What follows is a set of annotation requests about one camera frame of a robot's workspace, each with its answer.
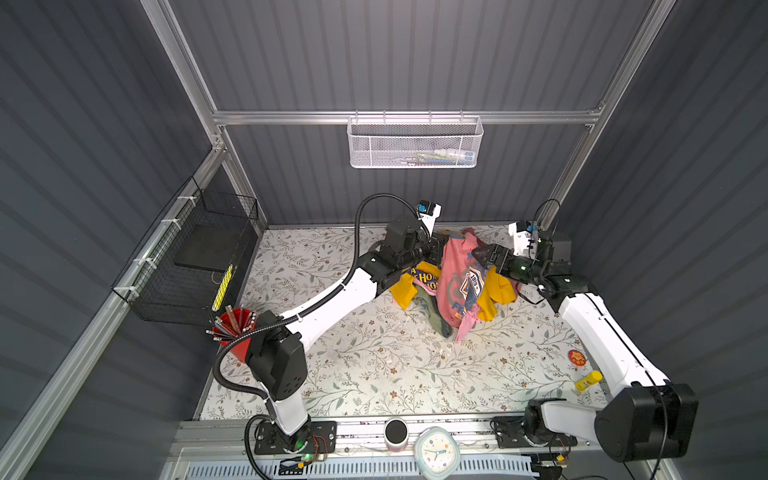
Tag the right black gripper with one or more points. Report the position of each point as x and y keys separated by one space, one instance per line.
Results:
x=496 y=252

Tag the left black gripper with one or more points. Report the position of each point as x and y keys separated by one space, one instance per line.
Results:
x=432 y=244

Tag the yellow printed t-shirt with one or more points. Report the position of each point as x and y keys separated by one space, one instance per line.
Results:
x=500 y=289

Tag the maroon printed t-shirt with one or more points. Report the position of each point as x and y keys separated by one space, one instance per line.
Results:
x=464 y=277

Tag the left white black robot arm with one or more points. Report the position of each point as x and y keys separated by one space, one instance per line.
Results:
x=277 y=357

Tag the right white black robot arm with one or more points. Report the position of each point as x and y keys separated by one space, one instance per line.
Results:
x=647 y=417

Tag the olive green cloth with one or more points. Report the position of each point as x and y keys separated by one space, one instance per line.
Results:
x=434 y=318

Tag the light pink cloth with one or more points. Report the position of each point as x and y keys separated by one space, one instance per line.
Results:
x=452 y=309

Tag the red round sticker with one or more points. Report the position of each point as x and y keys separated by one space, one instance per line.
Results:
x=577 y=358

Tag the markers in white basket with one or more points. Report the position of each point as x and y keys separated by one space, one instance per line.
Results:
x=441 y=157

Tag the yellow small bottle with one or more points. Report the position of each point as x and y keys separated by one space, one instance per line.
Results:
x=591 y=379

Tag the black white cylindrical speaker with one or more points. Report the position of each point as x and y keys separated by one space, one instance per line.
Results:
x=396 y=435

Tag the red cup with pens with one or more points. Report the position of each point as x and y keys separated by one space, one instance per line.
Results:
x=229 y=324

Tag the white round clock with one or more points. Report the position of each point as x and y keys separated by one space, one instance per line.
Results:
x=436 y=453

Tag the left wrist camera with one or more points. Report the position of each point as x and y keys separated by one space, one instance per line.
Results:
x=428 y=213

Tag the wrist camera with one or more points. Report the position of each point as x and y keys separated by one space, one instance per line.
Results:
x=428 y=213
x=524 y=235

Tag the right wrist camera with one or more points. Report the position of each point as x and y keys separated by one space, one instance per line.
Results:
x=524 y=235

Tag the white wire mesh basket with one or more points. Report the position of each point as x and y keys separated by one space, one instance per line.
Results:
x=379 y=141

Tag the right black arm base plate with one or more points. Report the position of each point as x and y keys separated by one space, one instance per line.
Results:
x=513 y=432

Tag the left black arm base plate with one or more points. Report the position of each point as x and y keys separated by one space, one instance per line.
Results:
x=314 y=437

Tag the black wire mesh basket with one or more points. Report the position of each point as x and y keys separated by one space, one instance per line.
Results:
x=176 y=278

